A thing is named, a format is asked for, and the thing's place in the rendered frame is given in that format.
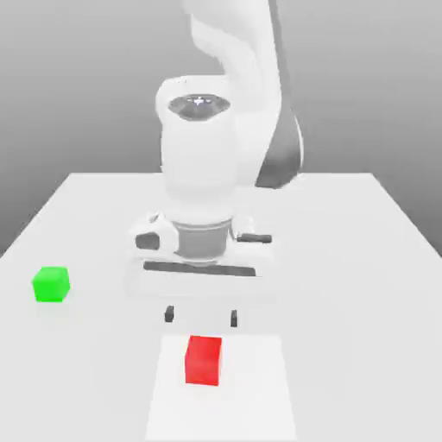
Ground small green cube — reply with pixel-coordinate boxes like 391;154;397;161
31;266;72;304

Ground small red cube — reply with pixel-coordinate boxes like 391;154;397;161
184;335;223;387

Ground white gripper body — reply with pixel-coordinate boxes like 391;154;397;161
123;249;280;302

